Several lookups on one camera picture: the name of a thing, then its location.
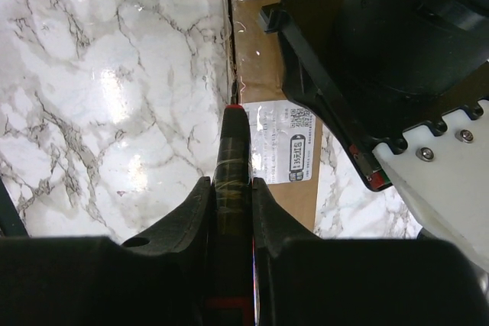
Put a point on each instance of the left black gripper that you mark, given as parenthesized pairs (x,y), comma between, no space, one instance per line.
(360,115)

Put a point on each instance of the brown cardboard express box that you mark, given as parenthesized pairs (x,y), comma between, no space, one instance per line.
(326,200)

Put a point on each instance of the red black utility knife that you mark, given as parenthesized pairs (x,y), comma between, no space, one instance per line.
(229,291)

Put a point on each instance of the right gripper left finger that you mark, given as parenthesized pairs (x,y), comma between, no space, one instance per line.
(153,278)

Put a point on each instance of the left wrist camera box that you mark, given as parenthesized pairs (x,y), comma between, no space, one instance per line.
(444,181)

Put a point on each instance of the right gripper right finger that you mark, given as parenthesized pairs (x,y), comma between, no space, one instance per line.
(303,279)

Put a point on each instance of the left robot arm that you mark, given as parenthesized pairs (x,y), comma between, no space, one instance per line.
(371,70)

